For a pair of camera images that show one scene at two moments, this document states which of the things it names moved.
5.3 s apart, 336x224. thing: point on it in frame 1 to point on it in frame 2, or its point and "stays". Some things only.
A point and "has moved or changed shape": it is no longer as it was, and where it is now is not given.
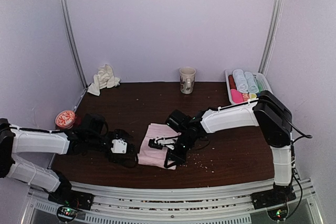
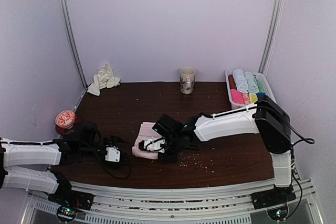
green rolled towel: x=260 y=85 stays
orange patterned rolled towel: x=245 y=97 stays
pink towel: x=153 y=157 has moved or changed shape
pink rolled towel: x=237 y=96 stays
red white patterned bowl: x=65 y=119 stays
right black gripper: x=178 y=158 to x=171 y=159
